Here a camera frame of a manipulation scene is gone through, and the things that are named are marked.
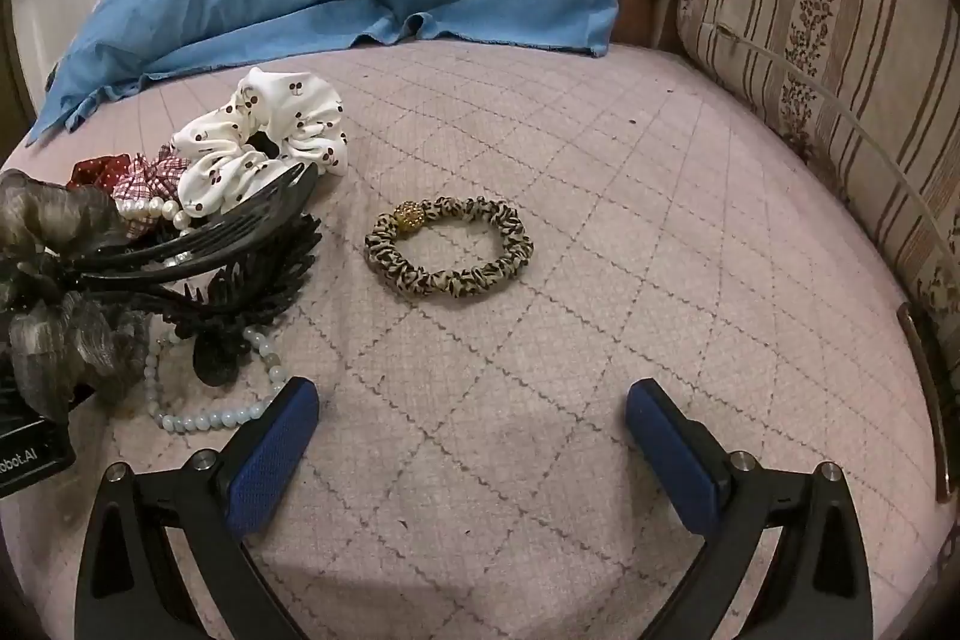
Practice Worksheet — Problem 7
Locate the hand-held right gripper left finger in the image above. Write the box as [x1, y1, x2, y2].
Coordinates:
[75, 376, 323, 640]

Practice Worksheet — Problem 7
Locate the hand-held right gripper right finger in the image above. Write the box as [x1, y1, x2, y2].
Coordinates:
[626, 377, 875, 640]

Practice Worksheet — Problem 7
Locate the brown organza hair accessory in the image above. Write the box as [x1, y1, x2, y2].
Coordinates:
[0, 167, 151, 420]

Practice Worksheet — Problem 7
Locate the leopard print scrunchie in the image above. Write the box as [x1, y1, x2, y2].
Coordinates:
[364, 196, 535, 302]

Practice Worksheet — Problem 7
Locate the red plaid hair bow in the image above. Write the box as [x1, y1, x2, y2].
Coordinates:
[112, 152, 188, 236]

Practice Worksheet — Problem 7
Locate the white cherry print scrunchie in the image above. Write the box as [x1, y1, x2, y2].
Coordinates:
[169, 66, 350, 214]

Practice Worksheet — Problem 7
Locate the black flower-shaped hair clip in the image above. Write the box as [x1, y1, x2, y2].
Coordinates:
[161, 216, 323, 390]

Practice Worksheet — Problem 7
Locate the black long-toothed hair clip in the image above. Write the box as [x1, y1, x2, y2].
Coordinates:
[75, 160, 323, 296]

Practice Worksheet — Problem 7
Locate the pink quilted bedspread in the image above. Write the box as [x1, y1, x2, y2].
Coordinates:
[0, 40, 946, 640]

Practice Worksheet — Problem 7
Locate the white pearl strand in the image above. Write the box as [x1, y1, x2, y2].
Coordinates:
[116, 197, 192, 232]

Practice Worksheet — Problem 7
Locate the red dotted scrunchie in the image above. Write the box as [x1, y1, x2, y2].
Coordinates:
[67, 155, 132, 191]

